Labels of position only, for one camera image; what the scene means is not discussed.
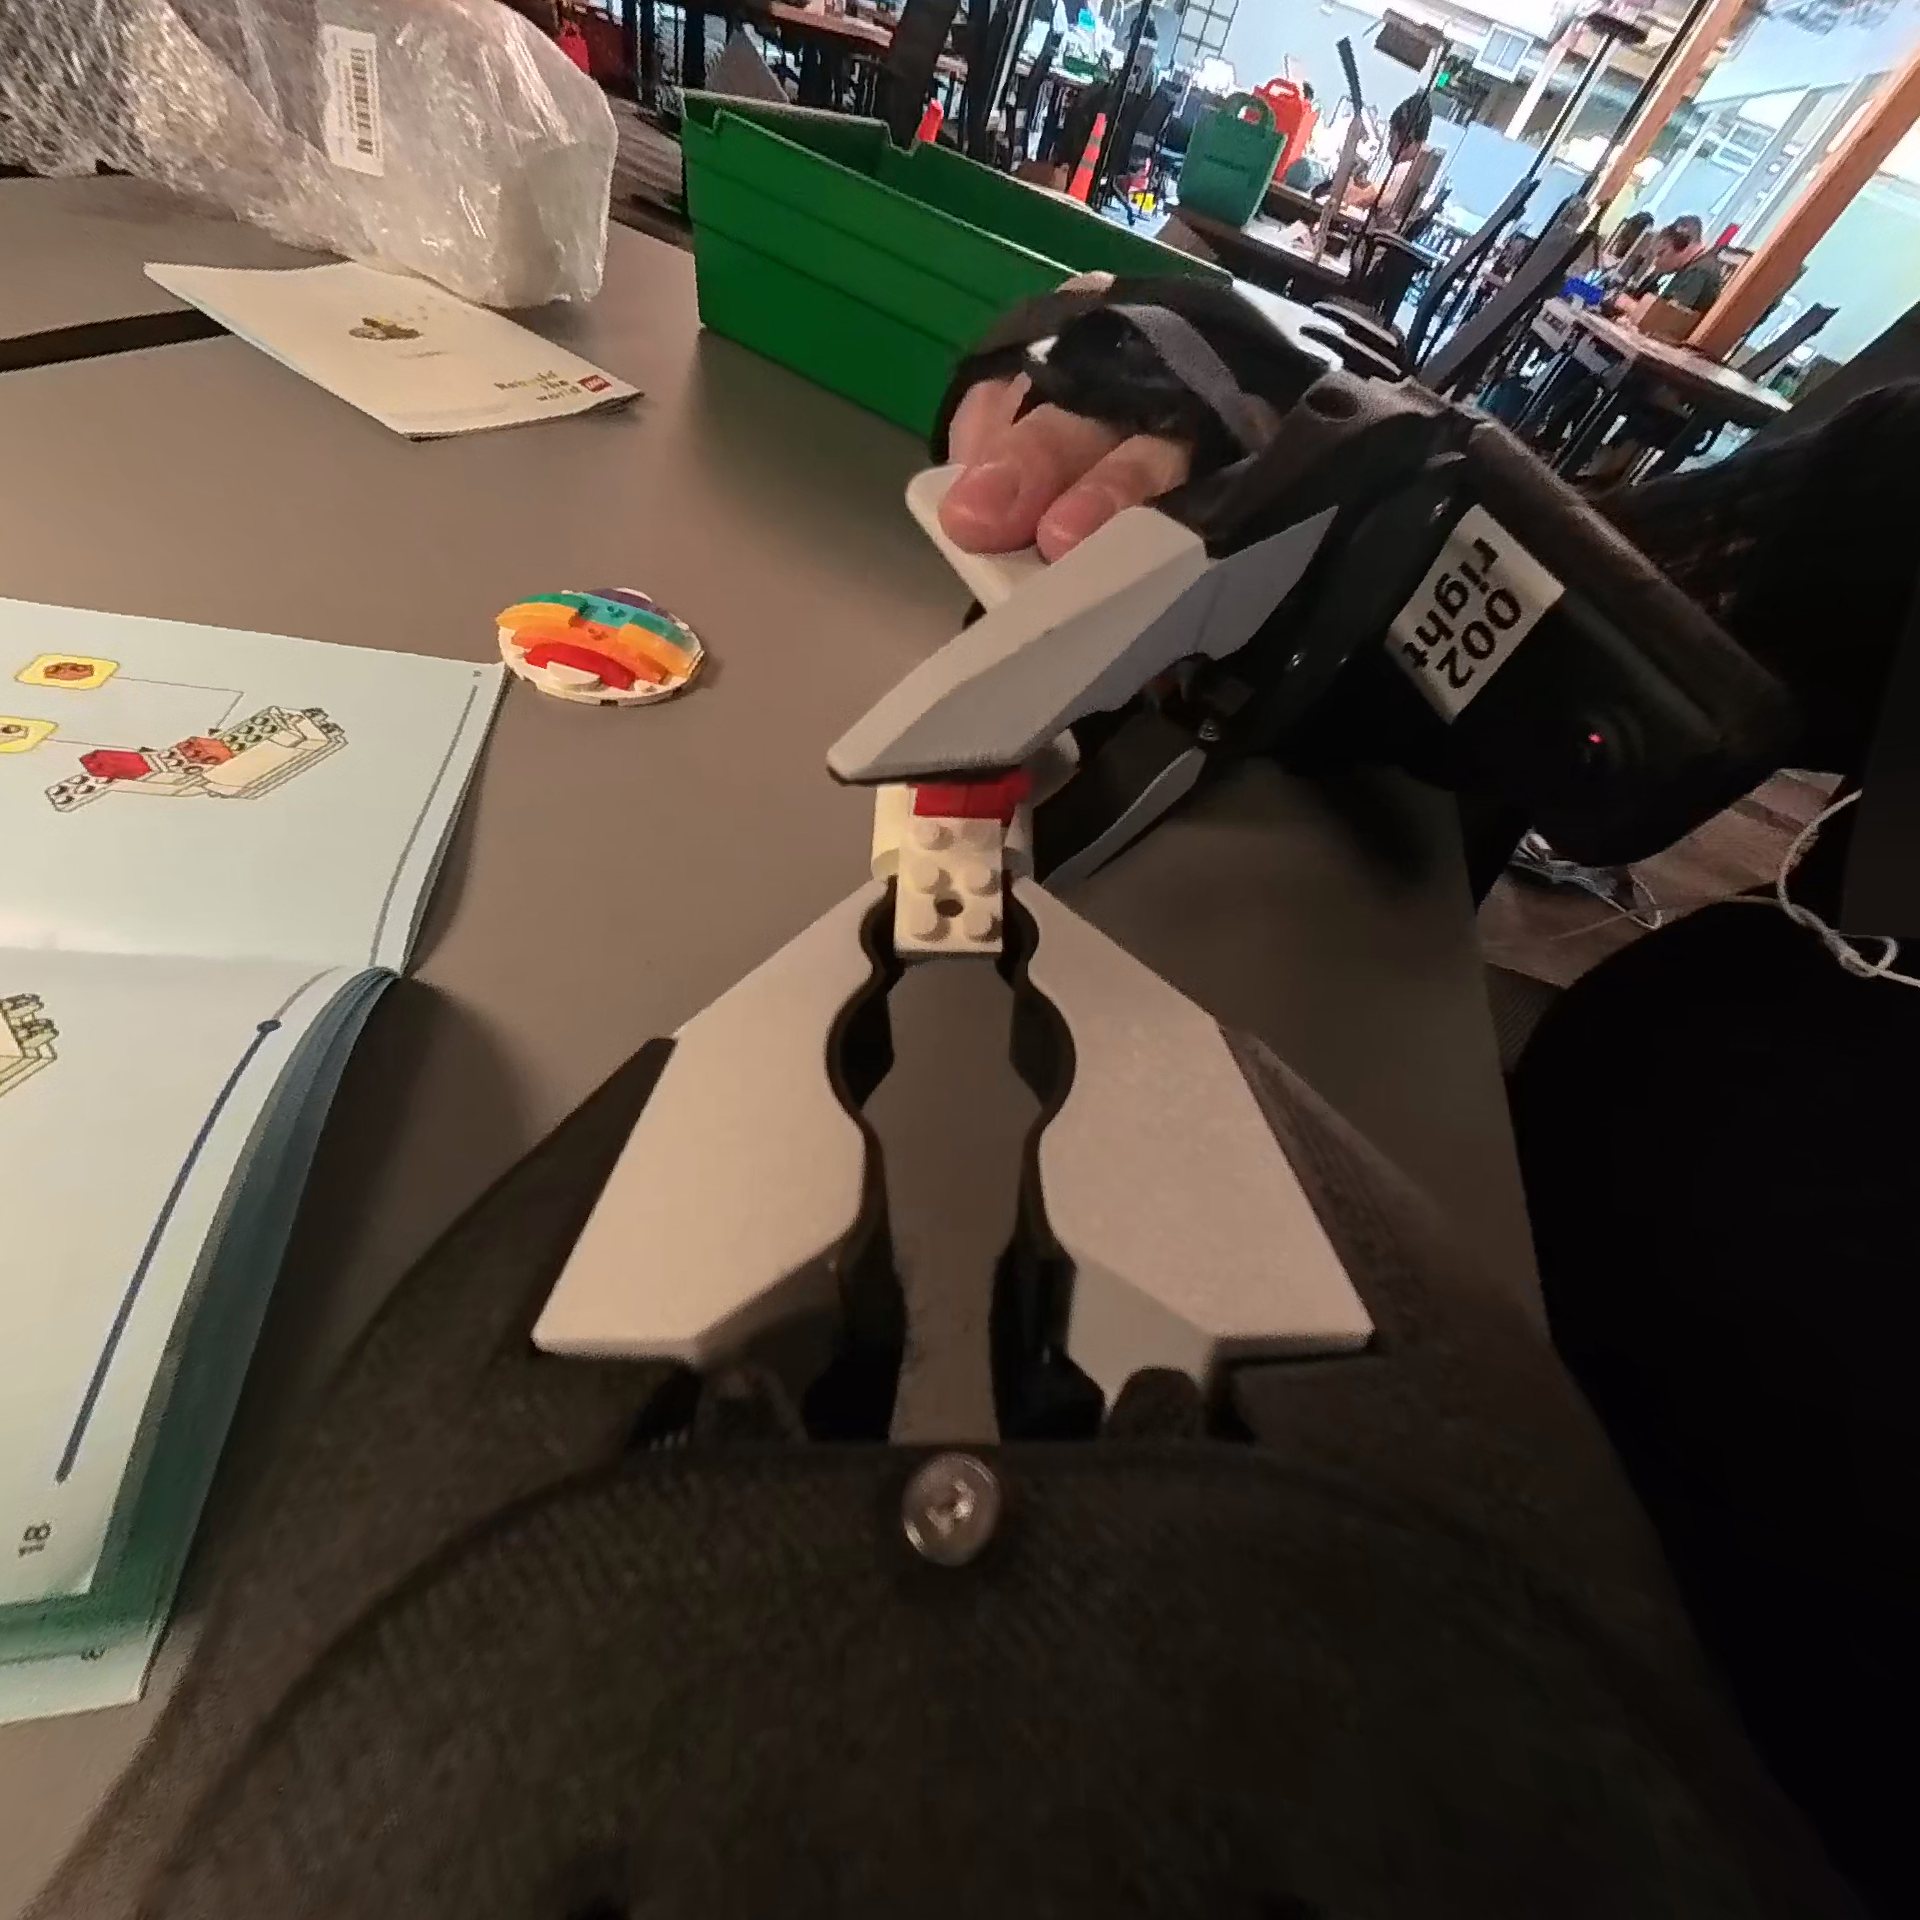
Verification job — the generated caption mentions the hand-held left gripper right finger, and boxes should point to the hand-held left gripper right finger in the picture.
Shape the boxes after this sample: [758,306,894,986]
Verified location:
[1007,878,1376,1405]

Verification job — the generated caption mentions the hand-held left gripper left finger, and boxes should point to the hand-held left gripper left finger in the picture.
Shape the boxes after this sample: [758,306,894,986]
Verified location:
[532,878,905,1372]

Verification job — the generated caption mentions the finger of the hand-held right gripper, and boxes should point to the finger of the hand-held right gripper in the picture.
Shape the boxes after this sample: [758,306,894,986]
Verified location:
[825,503,1341,788]
[1035,734,1219,887]

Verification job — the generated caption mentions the white lego build red top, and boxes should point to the white lego build red top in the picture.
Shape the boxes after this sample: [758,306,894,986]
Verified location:
[867,767,1041,958]

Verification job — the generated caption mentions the round rainbow lego disc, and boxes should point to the round rainbow lego disc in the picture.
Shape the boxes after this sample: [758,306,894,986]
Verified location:
[496,583,708,704]

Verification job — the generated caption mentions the person's right hand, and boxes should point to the person's right hand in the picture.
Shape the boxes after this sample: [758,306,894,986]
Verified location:
[940,367,1190,555]

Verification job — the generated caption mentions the green plastic bin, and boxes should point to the green plastic bin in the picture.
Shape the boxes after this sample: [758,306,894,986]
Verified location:
[679,91,1234,441]

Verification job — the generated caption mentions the open light blue instruction booklet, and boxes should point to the open light blue instruction booklet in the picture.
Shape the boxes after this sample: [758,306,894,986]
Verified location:
[0,598,509,1719]

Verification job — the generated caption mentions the person's dark clothed leg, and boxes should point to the person's dark clothed leg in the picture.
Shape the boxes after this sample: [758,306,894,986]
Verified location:
[1507,900,1920,1920]

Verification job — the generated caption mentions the closed white instruction booklet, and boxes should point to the closed white instruction booklet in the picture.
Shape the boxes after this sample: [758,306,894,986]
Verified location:
[144,258,643,441]

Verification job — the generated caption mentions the clear bubble wrap bag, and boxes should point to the clear bubble wrap bag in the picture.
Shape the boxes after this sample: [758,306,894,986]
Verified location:
[0,0,620,311]

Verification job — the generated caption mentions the white cable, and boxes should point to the white cable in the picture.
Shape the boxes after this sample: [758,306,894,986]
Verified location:
[1775,788,1920,994]

